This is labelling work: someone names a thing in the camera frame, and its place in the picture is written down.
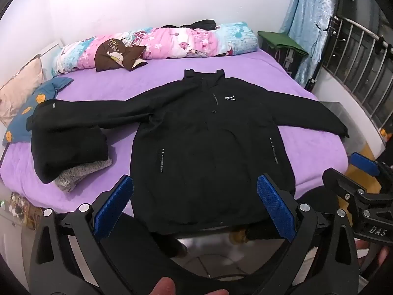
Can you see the beige pillow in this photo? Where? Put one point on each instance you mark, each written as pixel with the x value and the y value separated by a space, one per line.
pixel 21 86

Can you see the metal window railing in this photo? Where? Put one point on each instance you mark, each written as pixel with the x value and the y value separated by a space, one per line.
pixel 353 52

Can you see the blue pillow with orange print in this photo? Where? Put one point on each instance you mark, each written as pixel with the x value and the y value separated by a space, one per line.
pixel 52 87

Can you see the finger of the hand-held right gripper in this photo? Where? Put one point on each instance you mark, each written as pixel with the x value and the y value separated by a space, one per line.
pixel 337 181
pixel 363 163

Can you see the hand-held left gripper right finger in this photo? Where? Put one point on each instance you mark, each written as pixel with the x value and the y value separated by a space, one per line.
pixel 276 209

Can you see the rolled floral quilt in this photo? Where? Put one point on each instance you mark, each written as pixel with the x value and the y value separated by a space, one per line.
pixel 172 43

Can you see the crumpled black garment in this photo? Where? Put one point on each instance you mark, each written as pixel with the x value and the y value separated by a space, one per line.
pixel 202 24

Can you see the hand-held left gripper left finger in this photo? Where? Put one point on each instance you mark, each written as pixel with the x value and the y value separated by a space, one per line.
pixel 113 209

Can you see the light blue curtain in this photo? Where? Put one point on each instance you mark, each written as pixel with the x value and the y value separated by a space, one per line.
pixel 307 12

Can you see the folded black garment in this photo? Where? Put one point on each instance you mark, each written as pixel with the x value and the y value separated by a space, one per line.
pixel 67 153

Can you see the purple bed blanket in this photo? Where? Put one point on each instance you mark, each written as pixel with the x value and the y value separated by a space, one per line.
pixel 122 83

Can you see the black jacket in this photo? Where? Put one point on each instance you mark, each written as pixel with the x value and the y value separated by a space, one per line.
pixel 199 159

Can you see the person's left hand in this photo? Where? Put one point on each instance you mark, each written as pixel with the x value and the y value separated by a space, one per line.
pixel 175 287

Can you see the brown cartoon cushion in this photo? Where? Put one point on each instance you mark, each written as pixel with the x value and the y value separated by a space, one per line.
pixel 107 55

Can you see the green folded cloth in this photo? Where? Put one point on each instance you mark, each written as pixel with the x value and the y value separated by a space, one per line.
pixel 282 41

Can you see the person's right hand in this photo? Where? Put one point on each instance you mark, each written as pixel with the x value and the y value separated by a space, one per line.
pixel 383 255

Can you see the grey fleece garment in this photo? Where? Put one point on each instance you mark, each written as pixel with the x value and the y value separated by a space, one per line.
pixel 76 175

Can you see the basket of small items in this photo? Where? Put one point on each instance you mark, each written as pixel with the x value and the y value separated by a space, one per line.
pixel 21 209

